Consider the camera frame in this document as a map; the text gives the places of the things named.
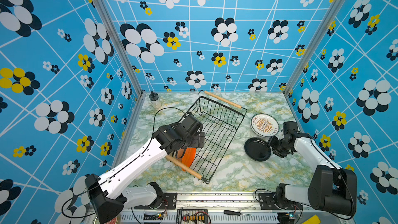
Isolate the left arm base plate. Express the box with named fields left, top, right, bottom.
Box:
left=134, top=192, right=177, bottom=210

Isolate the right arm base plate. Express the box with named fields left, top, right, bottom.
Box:
left=256, top=193, right=303, bottom=212

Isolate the black wire dish rack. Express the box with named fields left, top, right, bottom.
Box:
left=183, top=90, right=247, bottom=184

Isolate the white plate orange sunburst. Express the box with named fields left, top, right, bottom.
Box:
left=250, top=114, right=279, bottom=138

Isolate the black small plate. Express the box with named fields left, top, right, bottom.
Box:
left=244, top=138, right=272, bottom=162

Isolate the clear jar black lid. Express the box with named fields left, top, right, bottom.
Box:
left=149, top=91, right=162, bottom=109

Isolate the orange small plate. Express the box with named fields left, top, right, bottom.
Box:
left=181, top=147, right=197, bottom=167

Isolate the small green circuit board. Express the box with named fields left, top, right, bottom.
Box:
left=143, top=213, right=167, bottom=221

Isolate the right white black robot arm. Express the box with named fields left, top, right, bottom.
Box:
left=269, top=121, right=357, bottom=219

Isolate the black terminal power board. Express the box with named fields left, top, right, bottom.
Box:
left=176, top=209, right=211, bottom=224

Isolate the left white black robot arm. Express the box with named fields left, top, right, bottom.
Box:
left=85, top=113, right=205, bottom=224

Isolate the yellow paper sheet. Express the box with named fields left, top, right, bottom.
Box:
left=302, top=215, right=321, bottom=224

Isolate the black screwdriver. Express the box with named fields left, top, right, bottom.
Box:
left=223, top=210, right=253, bottom=216

